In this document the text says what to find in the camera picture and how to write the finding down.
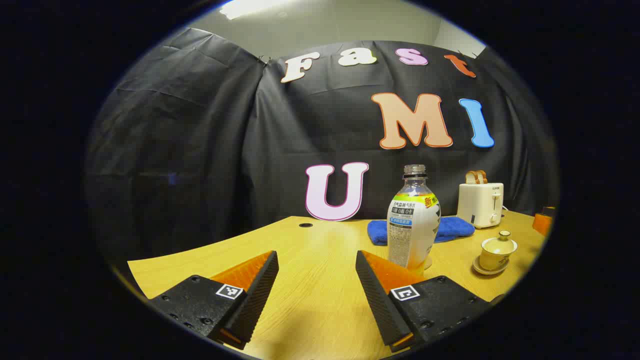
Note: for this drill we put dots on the bread slice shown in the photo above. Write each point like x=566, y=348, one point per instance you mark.
x=470, y=178
x=482, y=176

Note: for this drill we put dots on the clear labelled water bottle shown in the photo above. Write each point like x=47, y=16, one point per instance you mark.
x=412, y=230

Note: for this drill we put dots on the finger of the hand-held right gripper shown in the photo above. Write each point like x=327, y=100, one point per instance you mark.
x=542, y=222

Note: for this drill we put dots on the cream saucer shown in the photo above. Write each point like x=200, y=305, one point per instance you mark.
x=487, y=272

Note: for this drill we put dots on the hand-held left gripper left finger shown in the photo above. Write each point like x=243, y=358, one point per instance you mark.
x=260, y=295

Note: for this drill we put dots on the round cork coaster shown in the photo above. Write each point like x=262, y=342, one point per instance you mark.
x=428, y=263

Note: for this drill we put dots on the blue towel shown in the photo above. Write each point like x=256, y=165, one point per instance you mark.
x=455, y=227

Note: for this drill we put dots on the cream teacup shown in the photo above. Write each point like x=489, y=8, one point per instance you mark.
x=492, y=261

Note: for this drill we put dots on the cream teacup lid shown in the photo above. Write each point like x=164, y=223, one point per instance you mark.
x=499, y=245

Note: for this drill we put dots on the white toaster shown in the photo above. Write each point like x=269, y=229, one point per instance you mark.
x=477, y=205

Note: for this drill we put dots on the ceiling light panel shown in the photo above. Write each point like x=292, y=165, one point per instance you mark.
x=250, y=7

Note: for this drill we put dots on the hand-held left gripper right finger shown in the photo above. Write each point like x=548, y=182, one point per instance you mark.
x=375, y=300

